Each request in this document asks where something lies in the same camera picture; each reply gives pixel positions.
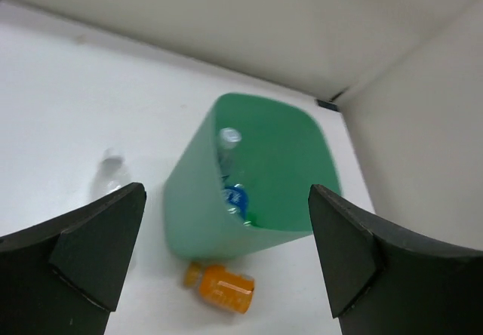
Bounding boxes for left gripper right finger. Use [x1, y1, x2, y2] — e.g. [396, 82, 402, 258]
[308, 185, 482, 334]

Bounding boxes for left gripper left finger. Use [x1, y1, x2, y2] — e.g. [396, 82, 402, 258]
[1, 183, 146, 334]

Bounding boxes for clear plastic bottle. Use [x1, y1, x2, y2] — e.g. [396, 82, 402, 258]
[90, 148, 131, 201]

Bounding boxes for orange plastic bottle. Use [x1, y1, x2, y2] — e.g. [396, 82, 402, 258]
[183, 262, 255, 314]

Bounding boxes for white orange label bottle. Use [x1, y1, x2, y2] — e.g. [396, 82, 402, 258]
[217, 128, 242, 182]

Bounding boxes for blue label plastic bottle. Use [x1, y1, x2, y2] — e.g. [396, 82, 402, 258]
[223, 184, 249, 221]

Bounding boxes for green plastic bin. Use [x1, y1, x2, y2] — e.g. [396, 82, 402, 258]
[163, 93, 342, 260]

